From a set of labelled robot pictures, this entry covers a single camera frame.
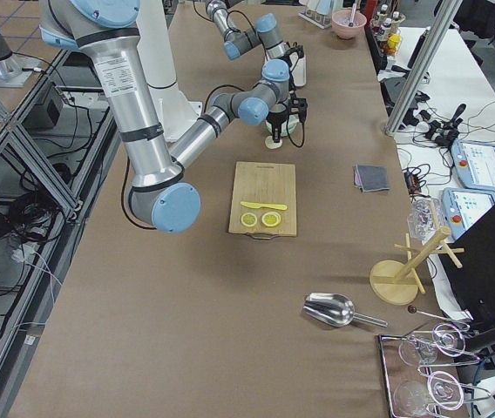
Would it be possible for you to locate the lemon slice upper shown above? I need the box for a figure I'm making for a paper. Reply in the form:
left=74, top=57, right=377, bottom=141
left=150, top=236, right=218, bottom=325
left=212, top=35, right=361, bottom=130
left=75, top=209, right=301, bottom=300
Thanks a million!
left=261, top=211, right=281, bottom=228

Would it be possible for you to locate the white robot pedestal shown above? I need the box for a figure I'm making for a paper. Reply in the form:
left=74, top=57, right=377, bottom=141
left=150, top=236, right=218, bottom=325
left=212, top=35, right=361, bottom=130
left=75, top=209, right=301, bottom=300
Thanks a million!
left=136, top=0, right=202, bottom=143

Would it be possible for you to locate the metal scoop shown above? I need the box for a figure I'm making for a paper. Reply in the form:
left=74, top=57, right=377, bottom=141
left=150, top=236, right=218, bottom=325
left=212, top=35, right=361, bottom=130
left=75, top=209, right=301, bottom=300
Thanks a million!
left=303, top=293, right=389, bottom=327

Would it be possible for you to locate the far teach pendant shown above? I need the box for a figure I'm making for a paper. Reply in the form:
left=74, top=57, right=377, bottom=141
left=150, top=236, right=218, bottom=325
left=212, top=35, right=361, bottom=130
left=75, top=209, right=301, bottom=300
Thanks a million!
left=450, top=139, right=495, bottom=192

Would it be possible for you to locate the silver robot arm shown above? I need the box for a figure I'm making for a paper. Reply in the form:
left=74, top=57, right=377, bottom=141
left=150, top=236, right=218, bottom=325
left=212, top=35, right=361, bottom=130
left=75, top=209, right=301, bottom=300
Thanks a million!
left=205, top=0, right=304, bottom=68
left=39, top=1, right=293, bottom=233

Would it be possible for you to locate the grey folded cloth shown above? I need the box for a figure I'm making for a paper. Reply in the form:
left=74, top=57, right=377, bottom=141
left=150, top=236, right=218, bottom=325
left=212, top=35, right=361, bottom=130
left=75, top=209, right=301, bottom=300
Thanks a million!
left=354, top=165, right=390, bottom=192

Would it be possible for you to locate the beige rabbit tray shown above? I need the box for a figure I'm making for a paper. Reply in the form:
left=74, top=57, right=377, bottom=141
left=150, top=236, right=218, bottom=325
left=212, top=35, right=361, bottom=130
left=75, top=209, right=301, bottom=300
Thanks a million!
left=291, top=53, right=307, bottom=88

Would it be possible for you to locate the yellow plastic knife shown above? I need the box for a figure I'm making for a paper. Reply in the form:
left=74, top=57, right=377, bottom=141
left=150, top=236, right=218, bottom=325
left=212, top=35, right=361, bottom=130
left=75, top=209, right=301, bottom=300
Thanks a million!
left=240, top=201, right=288, bottom=211

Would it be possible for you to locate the black monitor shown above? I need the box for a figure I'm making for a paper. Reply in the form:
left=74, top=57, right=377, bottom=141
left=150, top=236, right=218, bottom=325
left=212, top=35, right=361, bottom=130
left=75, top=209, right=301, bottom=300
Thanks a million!
left=440, top=205, right=495, bottom=326

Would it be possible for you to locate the lemon slice stack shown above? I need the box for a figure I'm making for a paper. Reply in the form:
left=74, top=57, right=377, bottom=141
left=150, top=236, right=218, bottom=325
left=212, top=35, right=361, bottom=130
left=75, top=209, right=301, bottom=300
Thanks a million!
left=240, top=212, right=258, bottom=228

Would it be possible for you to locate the teach pendant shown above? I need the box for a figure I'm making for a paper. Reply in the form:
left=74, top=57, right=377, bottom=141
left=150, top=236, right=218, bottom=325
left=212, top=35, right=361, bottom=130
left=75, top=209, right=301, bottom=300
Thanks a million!
left=442, top=187, right=495, bottom=234
left=450, top=139, right=495, bottom=192

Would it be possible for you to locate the bamboo cutting board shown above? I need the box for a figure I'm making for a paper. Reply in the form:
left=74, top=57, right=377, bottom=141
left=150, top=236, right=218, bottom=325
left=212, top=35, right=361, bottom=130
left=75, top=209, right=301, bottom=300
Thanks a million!
left=228, top=161, right=297, bottom=237

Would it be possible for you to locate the wire glass rack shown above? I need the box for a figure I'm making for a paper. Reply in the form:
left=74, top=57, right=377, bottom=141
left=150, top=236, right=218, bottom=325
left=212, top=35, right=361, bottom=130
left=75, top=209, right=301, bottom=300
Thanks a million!
left=377, top=320, right=495, bottom=417

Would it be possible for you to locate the clear plastic container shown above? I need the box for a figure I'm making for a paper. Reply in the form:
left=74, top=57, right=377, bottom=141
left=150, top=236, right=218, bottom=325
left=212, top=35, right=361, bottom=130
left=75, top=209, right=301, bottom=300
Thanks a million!
left=407, top=198, right=447, bottom=241

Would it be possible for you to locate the aluminium frame post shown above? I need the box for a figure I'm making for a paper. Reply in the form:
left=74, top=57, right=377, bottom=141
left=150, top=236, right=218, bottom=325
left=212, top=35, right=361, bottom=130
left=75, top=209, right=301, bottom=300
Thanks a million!
left=384, top=0, right=462, bottom=137

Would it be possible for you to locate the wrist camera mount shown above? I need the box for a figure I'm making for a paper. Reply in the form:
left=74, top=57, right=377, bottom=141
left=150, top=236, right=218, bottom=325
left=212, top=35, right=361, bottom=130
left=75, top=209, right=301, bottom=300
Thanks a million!
left=288, top=43, right=305, bottom=62
left=289, top=97, right=308, bottom=124

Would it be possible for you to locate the wooden mug tree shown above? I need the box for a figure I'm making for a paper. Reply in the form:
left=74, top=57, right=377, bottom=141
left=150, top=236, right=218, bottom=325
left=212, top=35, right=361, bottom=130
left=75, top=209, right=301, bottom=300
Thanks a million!
left=370, top=226, right=464, bottom=306

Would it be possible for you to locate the green ceramic bowl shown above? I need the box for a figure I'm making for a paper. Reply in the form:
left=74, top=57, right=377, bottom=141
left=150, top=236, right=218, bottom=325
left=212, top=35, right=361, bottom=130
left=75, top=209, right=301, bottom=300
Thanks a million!
left=281, top=116, right=299, bottom=138

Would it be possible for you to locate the near teach pendant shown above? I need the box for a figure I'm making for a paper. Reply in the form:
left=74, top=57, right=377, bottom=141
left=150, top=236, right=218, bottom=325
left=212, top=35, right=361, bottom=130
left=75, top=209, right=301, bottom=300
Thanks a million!
left=442, top=187, right=495, bottom=234

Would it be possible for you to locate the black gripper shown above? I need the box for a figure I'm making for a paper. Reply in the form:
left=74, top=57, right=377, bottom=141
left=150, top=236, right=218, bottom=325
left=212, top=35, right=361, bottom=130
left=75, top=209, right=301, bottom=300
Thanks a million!
left=280, top=48, right=296, bottom=69
left=267, top=104, right=288, bottom=144

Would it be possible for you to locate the pink bowl with ice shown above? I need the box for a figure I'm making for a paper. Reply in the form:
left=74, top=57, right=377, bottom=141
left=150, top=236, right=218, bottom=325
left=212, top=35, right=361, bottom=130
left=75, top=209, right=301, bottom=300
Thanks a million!
left=331, top=10, right=367, bottom=40

